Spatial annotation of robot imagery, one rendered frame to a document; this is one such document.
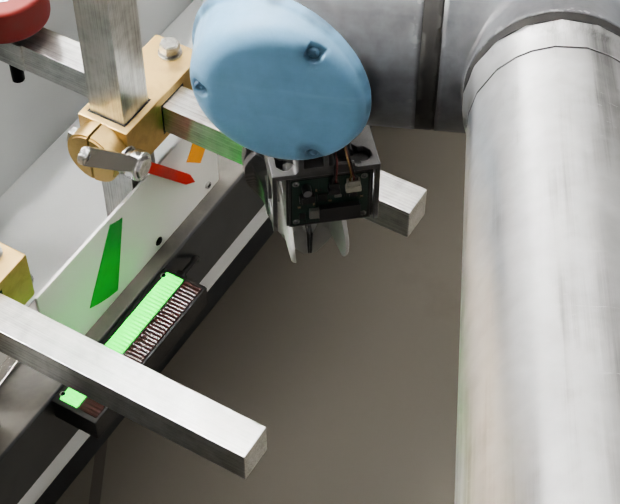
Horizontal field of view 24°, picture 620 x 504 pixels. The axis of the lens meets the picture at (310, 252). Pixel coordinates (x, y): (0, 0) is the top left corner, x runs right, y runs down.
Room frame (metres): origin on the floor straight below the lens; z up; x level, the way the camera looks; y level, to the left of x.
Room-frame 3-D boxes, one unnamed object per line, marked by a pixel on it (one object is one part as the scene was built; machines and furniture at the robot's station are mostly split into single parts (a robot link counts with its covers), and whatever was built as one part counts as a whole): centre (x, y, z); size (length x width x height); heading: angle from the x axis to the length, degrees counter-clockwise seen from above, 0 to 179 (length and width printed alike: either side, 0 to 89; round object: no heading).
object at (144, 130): (0.90, 0.15, 0.84); 0.13 x 0.06 x 0.05; 149
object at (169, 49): (0.94, 0.12, 0.88); 0.02 x 0.02 x 0.01
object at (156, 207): (0.84, 0.15, 0.75); 0.26 x 0.01 x 0.10; 149
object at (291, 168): (0.68, 0.00, 1.05); 0.09 x 0.08 x 0.12; 10
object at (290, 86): (0.57, 0.00, 1.22); 0.12 x 0.12 x 0.09; 84
